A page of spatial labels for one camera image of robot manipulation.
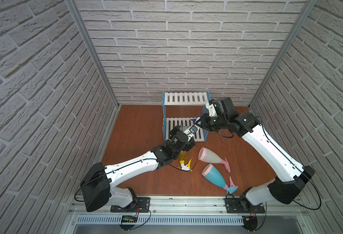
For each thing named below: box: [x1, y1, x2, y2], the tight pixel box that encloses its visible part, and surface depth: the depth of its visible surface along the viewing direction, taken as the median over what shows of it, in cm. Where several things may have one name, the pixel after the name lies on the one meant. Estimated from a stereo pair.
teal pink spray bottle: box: [201, 163, 239, 195], surface depth 81 cm
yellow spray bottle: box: [177, 150, 193, 172], surface depth 88 cm
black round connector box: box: [241, 215, 258, 232], surface depth 72 cm
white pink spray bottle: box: [198, 146, 231, 173], surface depth 89 cm
